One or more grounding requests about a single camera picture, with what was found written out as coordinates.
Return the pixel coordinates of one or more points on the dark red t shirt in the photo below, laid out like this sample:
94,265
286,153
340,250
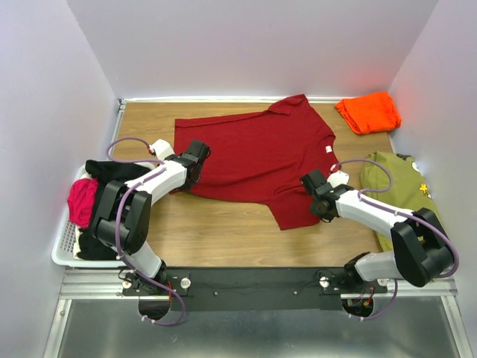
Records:
260,157

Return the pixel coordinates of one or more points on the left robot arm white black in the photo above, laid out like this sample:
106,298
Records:
122,219

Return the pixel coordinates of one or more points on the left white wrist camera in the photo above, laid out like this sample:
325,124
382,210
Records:
160,149

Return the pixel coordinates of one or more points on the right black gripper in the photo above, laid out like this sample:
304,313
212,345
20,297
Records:
313,206

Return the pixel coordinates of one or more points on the pink garment in basket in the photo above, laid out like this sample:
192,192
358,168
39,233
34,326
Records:
81,201

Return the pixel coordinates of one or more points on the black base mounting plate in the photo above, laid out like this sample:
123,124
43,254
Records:
246,289

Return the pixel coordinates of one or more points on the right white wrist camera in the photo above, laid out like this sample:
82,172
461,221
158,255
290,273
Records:
338,177

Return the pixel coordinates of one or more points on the black garment in basket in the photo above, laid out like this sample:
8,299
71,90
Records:
104,171

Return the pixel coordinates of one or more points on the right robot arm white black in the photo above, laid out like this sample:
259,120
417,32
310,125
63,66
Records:
421,250

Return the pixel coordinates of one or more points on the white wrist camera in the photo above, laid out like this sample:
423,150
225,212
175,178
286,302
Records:
338,177
160,149

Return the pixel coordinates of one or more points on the white laundry basket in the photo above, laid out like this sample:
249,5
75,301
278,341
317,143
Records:
66,246

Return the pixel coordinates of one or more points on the olive green t shirt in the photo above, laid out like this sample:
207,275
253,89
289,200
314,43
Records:
394,179

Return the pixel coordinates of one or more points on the folded orange t shirt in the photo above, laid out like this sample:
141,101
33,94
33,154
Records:
368,114

